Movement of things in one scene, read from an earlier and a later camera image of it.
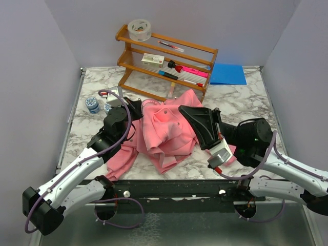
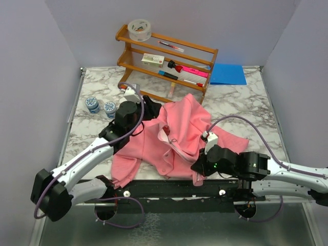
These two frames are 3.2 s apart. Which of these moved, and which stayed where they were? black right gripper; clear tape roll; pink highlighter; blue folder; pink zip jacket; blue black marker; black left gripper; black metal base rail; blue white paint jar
Moved: black right gripper; black left gripper; pink zip jacket
Stayed: clear tape roll; blue white paint jar; blue black marker; blue folder; black metal base rail; pink highlighter
